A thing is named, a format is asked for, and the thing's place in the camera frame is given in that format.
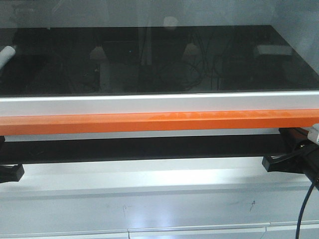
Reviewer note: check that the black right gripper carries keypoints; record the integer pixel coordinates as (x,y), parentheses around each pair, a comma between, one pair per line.
(307,160)

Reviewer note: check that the white tube at left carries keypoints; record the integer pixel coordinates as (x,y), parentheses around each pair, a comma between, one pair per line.
(6,55)

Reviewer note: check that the glass sash with orange handle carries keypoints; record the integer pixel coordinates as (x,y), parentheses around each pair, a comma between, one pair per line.
(158,67)

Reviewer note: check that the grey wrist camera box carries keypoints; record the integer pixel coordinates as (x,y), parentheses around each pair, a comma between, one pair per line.
(313,134)

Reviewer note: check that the white lower cabinet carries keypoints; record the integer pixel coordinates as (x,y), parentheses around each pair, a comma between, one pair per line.
(213,198)

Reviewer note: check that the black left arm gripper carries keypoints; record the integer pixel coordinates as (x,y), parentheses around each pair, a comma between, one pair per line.
(11,168)

